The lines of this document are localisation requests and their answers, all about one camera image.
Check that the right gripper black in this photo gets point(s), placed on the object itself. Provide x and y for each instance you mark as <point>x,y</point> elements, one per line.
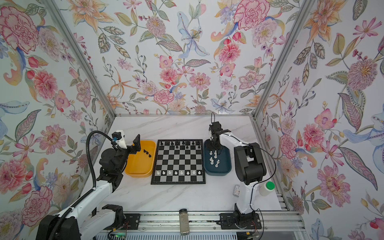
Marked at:
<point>214,140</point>

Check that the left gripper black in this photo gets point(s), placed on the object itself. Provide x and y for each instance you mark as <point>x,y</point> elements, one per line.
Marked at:
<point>137,147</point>

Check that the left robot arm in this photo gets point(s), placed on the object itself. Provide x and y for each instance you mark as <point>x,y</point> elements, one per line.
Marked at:
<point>81,221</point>

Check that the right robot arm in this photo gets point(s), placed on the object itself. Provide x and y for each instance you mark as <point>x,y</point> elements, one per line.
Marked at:
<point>250,169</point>

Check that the black pieces in yellow tray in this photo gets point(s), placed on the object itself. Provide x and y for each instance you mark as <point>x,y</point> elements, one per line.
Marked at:
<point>147,153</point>

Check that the white chess pieces row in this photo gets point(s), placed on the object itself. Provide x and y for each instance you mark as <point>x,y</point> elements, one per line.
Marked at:
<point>163,173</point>

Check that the white pieces in teal tray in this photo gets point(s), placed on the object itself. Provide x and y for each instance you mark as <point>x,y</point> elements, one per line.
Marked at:
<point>213,158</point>

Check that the black chess pieces row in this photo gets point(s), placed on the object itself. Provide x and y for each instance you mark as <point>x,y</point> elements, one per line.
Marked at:
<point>179,145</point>

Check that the black white chess board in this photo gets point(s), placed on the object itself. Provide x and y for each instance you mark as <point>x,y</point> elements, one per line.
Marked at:
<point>179,160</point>

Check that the yellow plastic tray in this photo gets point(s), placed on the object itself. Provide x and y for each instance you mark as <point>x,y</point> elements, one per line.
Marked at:
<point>140,165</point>

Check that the teal plastic tray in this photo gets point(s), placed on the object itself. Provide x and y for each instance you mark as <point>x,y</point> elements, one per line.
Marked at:
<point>225,161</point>

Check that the small white alarm clock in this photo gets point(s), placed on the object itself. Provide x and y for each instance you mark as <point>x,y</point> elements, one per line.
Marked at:
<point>236,190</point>

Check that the white bottle green cap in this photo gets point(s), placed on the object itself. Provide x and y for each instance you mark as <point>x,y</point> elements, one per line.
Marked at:
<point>266,188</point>

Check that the glass spice jar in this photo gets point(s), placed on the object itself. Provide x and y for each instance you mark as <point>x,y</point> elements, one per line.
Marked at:
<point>184,222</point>

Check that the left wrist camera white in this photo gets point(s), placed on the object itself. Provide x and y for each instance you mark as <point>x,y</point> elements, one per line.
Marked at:
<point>118,139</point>

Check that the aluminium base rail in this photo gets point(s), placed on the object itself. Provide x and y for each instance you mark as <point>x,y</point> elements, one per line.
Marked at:
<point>271,221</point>

